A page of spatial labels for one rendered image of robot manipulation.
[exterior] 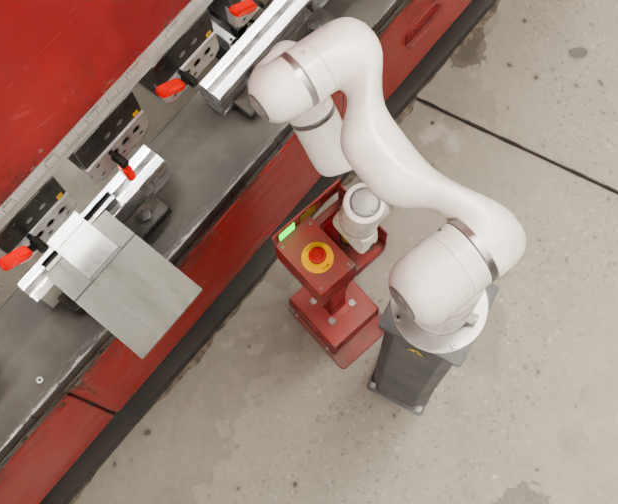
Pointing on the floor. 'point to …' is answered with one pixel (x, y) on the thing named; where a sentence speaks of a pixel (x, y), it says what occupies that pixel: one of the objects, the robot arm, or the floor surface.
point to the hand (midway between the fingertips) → (353, 236)
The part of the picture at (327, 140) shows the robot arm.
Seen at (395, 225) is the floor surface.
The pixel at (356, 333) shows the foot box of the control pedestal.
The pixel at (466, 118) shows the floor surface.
